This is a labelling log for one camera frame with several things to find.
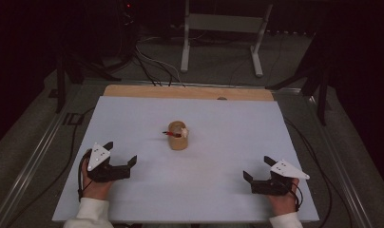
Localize wooden table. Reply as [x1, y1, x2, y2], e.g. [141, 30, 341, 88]
[103, 84, 275, 102]

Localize white floor cable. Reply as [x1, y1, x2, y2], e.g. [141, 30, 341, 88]
[135, 37, 183, 86]

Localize red pen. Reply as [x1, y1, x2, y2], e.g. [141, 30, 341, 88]
[162, 130, 183, 139]

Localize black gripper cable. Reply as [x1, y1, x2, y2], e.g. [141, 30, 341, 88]
[284, 117, 354, 228]
[4, 106, 97, 228]

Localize person's right hand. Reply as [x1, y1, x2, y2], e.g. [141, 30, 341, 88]
[267, 178, 300, 219]

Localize dark equipment with red light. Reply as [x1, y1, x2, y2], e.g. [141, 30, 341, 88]
[116, 0, 138, 65]

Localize black metal stand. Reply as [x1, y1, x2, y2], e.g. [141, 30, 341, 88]
[54, 47, 122, 114]
[265, 31, 331, 126]

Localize white metal stand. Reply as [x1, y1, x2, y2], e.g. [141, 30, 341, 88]
[180, 0, 274, 78]

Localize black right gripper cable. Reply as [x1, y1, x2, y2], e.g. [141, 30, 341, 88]
[284, 117, 354, 228]

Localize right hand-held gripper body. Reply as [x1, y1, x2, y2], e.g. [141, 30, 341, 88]
[250, 159, 311, 196]

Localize black floor bracket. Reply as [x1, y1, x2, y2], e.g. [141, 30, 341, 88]
[62, 112, 86, 126]

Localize black floor cables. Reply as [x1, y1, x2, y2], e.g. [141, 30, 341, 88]
[132, 50, 176, 87]

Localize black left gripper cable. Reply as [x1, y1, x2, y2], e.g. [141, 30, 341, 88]
[4, 106, 97, 228]

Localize white board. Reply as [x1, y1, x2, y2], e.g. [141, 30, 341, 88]
[51, 95, 320, 223]

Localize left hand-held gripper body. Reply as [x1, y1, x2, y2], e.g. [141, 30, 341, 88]
[86, 142, 132, 183]

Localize person's left hand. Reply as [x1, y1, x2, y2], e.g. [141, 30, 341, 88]
[80, 156, 114, 201]

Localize tan round pen holder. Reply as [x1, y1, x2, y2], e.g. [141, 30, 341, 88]
[166, 120, 189, 151]

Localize aluminium rail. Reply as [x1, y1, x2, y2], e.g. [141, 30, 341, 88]
[306, 94, 374, 228]
[82, 78, 302, 93]
[0, 104, 74, 228]

